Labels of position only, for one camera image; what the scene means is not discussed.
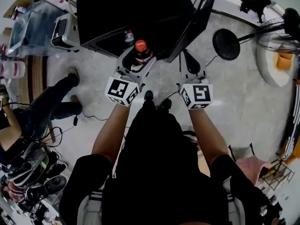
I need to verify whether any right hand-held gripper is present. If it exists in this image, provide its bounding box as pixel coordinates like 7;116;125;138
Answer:
177;48;214;110

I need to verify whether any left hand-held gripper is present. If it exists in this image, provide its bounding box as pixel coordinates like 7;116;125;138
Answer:
105;48;158;107

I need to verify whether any cola bottle with red cap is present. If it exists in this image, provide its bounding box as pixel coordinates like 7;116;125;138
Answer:
132;39;153;66

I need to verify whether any black cabinet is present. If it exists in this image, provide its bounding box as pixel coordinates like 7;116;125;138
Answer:
76;0;219;63

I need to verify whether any person's left forearm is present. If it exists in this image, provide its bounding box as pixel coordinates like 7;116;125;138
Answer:
91;103;132;165

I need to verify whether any person's right forearm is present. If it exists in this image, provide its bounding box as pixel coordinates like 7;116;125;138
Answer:
188;108;230;166

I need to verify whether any black standing fan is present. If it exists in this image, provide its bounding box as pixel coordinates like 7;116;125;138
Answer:
212;7;300;61

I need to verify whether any person's black right shoe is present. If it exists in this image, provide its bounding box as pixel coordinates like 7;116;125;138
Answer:
159;98;173;110

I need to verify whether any silver suitcase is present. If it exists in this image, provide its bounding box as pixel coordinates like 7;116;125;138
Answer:
51;13;82;53

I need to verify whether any white beanbag chair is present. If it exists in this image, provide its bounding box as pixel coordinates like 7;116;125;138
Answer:
255;43;297;88

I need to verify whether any orange cushion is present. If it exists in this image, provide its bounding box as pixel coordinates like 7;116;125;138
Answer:
274;52;295;71

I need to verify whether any wooden slatted bench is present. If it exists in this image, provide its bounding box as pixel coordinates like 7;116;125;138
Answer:
20;55;49;103

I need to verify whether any plastic-covered table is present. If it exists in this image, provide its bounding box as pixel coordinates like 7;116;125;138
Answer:
7;0;69;57

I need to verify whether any person's black clothing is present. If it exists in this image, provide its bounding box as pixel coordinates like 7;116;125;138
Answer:
59;97;283;225

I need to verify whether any black white striped blanket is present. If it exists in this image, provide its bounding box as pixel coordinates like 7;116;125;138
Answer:
283;83;300;159

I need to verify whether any pink cloth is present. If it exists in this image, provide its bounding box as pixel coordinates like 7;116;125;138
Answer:
235;155;272;186

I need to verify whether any white plastic container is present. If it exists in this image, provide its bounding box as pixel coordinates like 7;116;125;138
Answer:
0;60;27;80

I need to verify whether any cardboard box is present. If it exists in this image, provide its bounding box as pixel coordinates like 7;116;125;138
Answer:
3;0;35;19

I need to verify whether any black fan cable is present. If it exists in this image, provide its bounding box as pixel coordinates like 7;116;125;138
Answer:
205;54;220;68

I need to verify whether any black floor cable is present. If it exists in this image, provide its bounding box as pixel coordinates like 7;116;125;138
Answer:
73;109;109;127

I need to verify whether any gold wire rack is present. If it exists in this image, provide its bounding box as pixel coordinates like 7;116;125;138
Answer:
261;159;295;191

